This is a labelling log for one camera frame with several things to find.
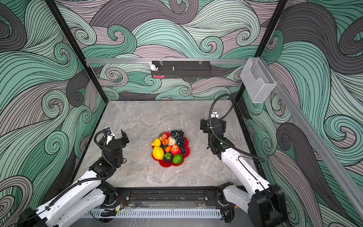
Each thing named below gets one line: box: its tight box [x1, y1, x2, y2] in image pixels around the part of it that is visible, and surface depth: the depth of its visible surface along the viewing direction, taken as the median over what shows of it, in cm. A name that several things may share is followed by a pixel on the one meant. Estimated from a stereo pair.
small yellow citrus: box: [151, 138, 162, 147], surface depth 89 cm
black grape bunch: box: [170, 129, 187, 156], surface depth 91 cm
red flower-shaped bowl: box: [151, 131, 191, 168], surface depth 85 cm
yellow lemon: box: [152, 146, 165, 161], surface depth 86 cm
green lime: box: [172, 154, 183, 165], surface depth 84 cm
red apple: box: [170, 144, 182, 157], surface depth 87 cm
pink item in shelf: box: [152, 75, 166, 79], surface depth 92 cm
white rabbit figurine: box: [148, 60, 159, 71], surface depth 87 cm
